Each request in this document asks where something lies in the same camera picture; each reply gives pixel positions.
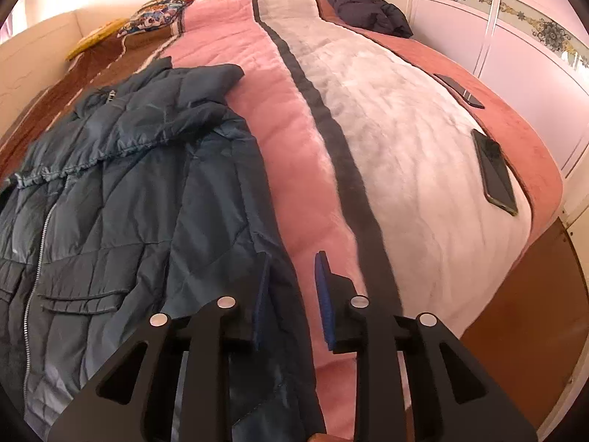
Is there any yellow pillow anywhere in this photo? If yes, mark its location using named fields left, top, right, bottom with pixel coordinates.
left=66, top=18, right=130, bottom=60

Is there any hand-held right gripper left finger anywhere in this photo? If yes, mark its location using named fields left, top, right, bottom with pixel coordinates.
left=46, top=253, right=273, bottom=442

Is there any blue-grey quilted jacket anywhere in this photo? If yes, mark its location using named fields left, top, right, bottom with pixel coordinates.
left=0, top=63, right=327, bottom=442

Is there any white headboard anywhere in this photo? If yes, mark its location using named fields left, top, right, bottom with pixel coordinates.
left=0, top=9, right=93, bottom=143

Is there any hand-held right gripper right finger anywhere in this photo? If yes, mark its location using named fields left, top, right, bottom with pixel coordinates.
left=314, top=251, right=539, bottom=442

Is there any wooden bed frame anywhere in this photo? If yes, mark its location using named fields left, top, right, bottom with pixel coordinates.
left=460, top=214, right=578, bottom=429

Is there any white wardrobe with ornament strip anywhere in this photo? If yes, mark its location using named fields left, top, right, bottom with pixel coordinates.
left=409, top=0, right=589, bottom=222

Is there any colourful patterned pillow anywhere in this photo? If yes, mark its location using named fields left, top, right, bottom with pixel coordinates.
left=117, top=0, right=201, bottom=38

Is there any black smartphone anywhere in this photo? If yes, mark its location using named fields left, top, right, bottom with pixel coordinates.
left=433, top=73, right=486, bottom=110
left=471, top=129, right=519, bottom=216

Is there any dark navy jacket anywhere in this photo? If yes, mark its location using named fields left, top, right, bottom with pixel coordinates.
left=320, top=0, right=414, bottom=38

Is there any striped plush blanket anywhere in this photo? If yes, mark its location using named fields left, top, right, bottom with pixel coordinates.
left=0, top=0, right=564, bottom=442

